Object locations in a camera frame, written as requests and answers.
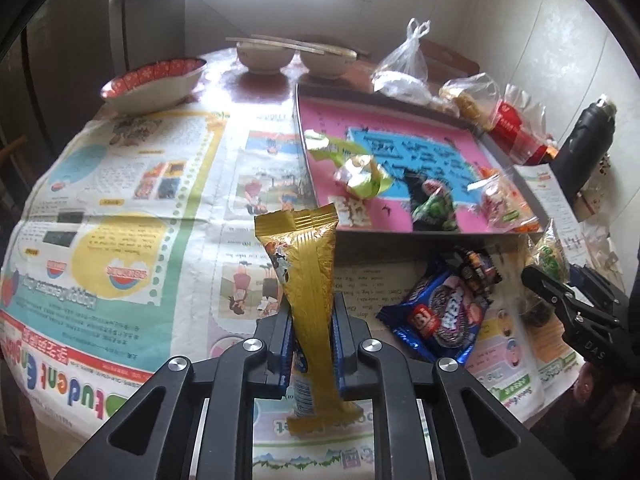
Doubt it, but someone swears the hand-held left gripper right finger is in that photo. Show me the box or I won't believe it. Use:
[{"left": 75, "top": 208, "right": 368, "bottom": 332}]
[{"left": 332, "top": 292, "right": 576, "bottom": 480}]

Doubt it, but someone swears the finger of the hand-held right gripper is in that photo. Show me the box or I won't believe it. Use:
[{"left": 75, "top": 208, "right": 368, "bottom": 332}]
[
  {"left": 521, "top": 265, "right": 622, "bottom": 332},
  {"left": 569, "top": 262, "right": 629, "bottom": 312}
]

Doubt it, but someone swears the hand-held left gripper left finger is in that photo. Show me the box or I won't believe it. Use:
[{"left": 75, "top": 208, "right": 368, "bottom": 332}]
[{"left": 52, "top": 307, "right": 295, "bottom": 480}]

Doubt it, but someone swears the dark brown snack piece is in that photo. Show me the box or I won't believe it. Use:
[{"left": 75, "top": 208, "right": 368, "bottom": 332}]
[{"left": 520, "top": 287, "right": 557, "bottom": 328}]

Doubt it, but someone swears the clear packet with green print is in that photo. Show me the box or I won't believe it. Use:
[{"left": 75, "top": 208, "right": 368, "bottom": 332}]
[{"left": 527, "top": 220, "right": 571, "bottom": 281}]

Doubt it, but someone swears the gold snack bar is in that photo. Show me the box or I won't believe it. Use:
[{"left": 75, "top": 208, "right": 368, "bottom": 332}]
[{"left": 254, "top": 204, "right": 366, "bottom": 435}]

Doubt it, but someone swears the brown chocolate bar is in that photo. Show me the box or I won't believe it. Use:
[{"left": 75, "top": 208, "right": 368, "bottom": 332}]
[{"left": 450, "top": 245, "right": 505, "bottom": 286}]

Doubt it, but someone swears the blue cookie packet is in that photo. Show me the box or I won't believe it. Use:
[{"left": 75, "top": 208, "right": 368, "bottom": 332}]
[{"left": 376, "top": 255, "right": 493, "bottom": 367}]

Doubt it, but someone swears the orange cracker packet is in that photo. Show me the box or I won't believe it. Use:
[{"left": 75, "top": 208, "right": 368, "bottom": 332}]
[{"left": 479, "top": 167, "right": 541, "bottom": 235}]

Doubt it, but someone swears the green pea snack packet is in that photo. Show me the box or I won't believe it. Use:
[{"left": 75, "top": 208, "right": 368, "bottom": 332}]
[{"left": 407, "top": 172, "right": 461, "bottom": 233}]

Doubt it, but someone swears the light green candy packet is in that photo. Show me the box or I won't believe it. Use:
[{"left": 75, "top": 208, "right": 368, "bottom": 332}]
[{"left": 306, "top": 129, "right": 397, "bottom": 201}]

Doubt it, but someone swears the grey shallow cardboard box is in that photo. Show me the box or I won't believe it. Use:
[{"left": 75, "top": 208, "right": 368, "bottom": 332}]
[{"left": 295, "top": 82, "right": 553, "bottom": 235}]

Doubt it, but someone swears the person's right hand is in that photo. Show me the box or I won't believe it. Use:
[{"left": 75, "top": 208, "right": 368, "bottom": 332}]
[{"left": 575, "top": 362, "right": 636, "bottom": 433}]

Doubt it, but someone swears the white paper clutter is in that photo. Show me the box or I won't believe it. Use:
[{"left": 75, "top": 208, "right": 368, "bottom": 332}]
[{"left": 575, "top": 220, "right": 623, "bottom": 281}]

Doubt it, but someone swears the small white newspaper page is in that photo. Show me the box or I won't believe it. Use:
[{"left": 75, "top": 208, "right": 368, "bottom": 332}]
[{"left": 515, "top": 164, "right": 586, "bottom": 261}]

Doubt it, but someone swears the black thermos bottle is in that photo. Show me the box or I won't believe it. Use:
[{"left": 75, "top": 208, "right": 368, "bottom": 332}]
[{"left": 547, "top": 94, "right": 618, "bottom": 201}]

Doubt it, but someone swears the pink and blue book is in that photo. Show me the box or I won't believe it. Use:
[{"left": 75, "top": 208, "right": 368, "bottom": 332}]
[{"left": 298, "top": 97, "right": 541, "bottom": 233}]

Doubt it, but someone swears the red tissue pack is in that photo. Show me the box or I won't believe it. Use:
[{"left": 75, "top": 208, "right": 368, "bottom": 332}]
[{"left": 487, "top": 85, "right": 551, "bottom": 166}]

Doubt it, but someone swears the large colourful newspaper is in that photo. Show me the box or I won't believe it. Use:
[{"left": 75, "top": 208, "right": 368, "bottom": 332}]
[{"left": 0, "top": 110, "right": 551, "bottom": 480}]

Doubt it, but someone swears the plastic bag of yellow food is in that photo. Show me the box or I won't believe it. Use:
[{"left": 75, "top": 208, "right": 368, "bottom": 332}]
[{"left": 439, "top": 72, "right": 501, "bottom": 121}]

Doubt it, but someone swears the wooden chair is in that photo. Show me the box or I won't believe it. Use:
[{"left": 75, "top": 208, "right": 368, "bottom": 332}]
[{"left": 417, "top": 40, "right": 481, "bottom": 81}]

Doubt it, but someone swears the white crumpled plastic bag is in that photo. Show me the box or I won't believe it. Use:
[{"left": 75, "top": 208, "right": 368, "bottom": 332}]
[{"left": 371, "top": 71, "right": 432, "bottom": 106}]

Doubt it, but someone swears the clear plastic bag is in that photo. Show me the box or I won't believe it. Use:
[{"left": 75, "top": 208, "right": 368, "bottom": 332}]
[{"left": 375, "top": 18, "right": 431, "bottom": 83}]

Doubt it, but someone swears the red patterned bowl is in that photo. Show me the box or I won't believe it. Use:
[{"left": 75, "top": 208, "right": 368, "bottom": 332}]
[{"left": 100, "top": 57, "right": 208, "bottom": 113}]

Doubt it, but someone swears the wooden chopstick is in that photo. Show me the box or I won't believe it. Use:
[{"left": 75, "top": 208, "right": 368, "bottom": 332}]
[
  {"left": 250, "top": 33, "right": 358, "bottom": 58},
  {"left": 225, "top": 37, "right": 326, "bottom": 54}
]

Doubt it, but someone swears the dark tall cabinet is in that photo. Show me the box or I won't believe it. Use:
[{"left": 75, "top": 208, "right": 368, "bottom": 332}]
[{"left": 0, "top": 0, "right": 188, "bottom": 126}]

